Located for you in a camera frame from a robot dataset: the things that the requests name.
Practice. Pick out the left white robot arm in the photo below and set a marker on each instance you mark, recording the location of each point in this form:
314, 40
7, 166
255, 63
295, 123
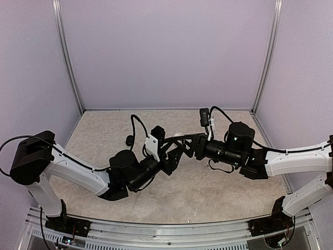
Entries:
39, 155

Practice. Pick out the right aluminium frame post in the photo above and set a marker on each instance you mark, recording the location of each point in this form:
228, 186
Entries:
268, 56

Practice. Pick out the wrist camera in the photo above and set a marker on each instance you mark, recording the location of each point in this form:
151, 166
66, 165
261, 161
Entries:
207, 122
154, 142

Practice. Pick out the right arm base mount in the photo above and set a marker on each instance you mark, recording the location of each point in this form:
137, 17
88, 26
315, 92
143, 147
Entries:
269, 224

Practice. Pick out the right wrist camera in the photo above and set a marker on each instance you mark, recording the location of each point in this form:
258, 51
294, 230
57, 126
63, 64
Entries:
207, 122

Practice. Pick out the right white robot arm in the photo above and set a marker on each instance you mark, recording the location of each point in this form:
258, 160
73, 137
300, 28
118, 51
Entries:
264, 162

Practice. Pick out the white earbud charging case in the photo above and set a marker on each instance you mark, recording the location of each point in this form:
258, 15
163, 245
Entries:
178, 135

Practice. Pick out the black earbud charging case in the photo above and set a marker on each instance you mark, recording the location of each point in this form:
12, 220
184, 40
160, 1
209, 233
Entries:
129, 140

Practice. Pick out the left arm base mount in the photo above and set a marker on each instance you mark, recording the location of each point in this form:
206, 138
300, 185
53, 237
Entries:
69, 225

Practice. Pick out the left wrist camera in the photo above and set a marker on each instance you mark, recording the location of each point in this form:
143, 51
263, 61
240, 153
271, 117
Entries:
154, 142

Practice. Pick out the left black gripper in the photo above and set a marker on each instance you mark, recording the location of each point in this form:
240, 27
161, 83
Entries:
173, 161

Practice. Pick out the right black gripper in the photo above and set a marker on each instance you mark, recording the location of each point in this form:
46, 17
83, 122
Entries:
197, 144

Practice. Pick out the front aluminium rail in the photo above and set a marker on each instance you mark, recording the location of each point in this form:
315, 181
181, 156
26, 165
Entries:
106, 234

